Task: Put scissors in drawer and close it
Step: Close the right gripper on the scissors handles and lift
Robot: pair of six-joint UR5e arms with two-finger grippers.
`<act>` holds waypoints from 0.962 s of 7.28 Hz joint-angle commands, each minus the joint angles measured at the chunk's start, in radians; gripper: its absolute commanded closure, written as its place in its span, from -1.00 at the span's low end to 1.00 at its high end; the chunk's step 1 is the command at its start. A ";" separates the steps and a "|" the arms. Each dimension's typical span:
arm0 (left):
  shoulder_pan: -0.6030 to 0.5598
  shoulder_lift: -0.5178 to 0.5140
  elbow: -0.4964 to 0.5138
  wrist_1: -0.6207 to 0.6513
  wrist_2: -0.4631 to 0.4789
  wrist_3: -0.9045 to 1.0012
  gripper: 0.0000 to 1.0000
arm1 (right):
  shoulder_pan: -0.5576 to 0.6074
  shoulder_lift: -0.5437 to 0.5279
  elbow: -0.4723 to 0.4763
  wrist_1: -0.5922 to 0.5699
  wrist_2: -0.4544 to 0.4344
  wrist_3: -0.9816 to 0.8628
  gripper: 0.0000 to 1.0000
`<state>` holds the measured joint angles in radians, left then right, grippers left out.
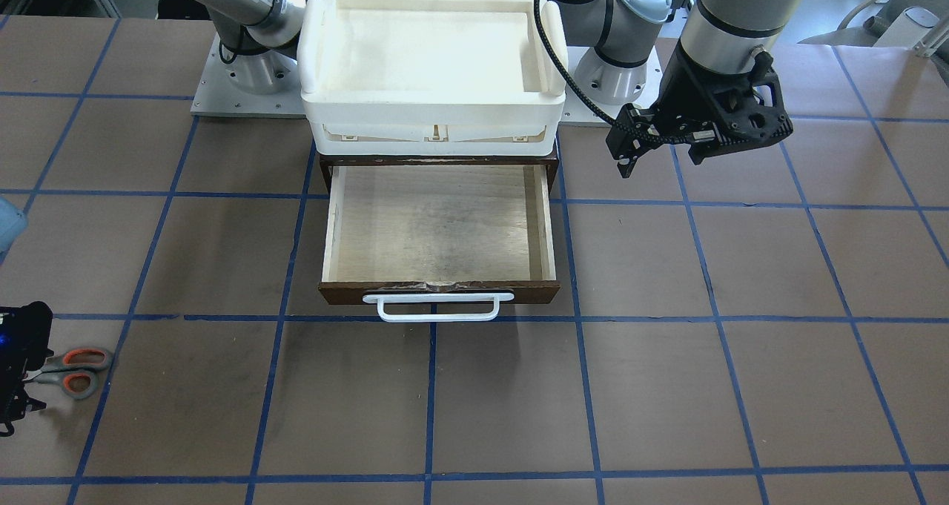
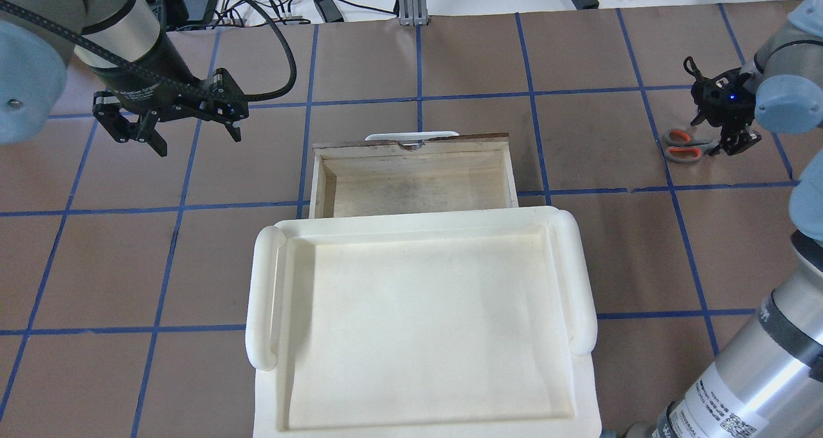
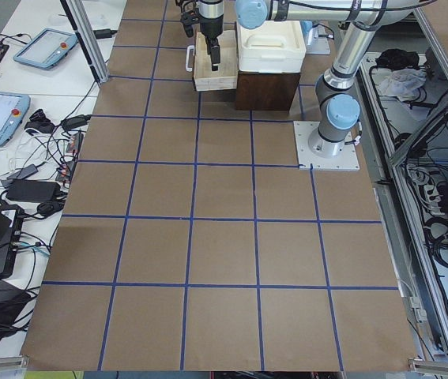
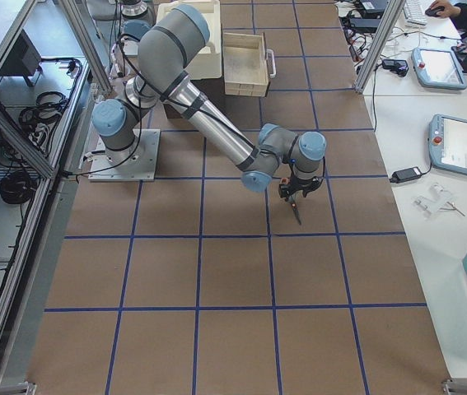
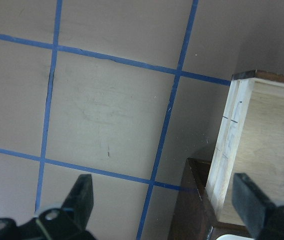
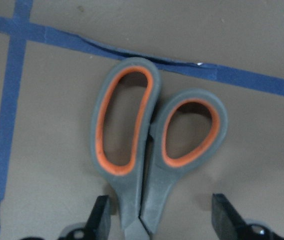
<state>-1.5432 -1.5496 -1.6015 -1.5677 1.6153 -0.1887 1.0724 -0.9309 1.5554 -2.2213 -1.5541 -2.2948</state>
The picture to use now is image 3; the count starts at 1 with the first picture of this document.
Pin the aluminium frame post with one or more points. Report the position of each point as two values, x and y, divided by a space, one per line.
79 21

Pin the white drawer handle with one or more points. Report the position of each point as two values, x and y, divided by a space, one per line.
190 50

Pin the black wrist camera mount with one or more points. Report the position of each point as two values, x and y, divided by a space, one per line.
189 15

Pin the blue teach pendant upper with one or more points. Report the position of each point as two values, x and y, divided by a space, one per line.
47 49

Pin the dark brown wooden cabinet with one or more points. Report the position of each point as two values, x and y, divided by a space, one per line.
265 91

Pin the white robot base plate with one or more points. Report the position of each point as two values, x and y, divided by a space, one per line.
315 153

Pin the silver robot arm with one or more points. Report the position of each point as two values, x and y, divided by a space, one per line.
339 110

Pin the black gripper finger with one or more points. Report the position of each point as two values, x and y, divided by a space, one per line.
216 54
209 46

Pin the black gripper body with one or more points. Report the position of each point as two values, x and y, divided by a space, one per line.
210 28

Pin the black power adapter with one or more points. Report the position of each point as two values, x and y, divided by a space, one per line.
32 191

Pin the aluminium cable rack frame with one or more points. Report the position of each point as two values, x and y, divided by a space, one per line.
412 139

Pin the white plastic tray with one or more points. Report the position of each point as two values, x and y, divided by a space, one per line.
274 47

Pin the white crumpled cloth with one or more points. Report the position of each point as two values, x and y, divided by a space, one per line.
404 84

